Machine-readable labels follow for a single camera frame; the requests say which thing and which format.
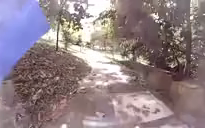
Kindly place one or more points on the group of trees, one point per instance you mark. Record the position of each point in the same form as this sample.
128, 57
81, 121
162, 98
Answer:
136, 23

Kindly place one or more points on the thin young tree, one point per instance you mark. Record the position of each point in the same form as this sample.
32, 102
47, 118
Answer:
57, 33

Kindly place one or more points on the leaf-covered earth slope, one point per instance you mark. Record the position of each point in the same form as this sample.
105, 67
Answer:
46, 77

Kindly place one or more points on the pale concrete slab path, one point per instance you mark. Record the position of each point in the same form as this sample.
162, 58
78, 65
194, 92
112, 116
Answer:
144, 107

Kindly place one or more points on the robot's own part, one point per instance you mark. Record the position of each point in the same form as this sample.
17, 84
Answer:
136, 126
63, 126

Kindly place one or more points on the low stone wall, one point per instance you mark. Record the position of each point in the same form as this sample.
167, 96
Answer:
186, 95

